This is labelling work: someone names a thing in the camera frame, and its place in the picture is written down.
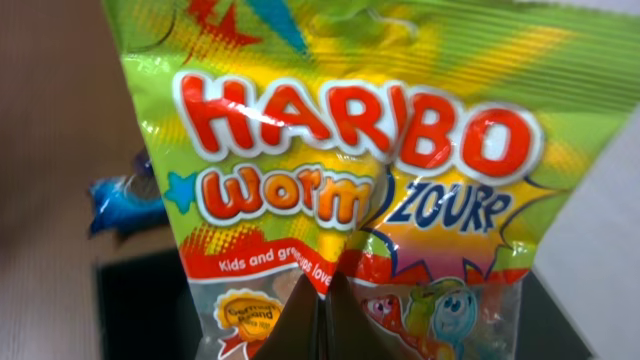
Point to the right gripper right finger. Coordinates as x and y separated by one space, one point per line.
349 334

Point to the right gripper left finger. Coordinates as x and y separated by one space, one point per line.
295 335

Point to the Haribo worms gummy bag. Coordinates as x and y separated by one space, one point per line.
421 148

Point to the blue Oreo cookie pack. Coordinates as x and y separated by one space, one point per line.
127 204

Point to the dark green open box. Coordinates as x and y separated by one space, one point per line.
145 311

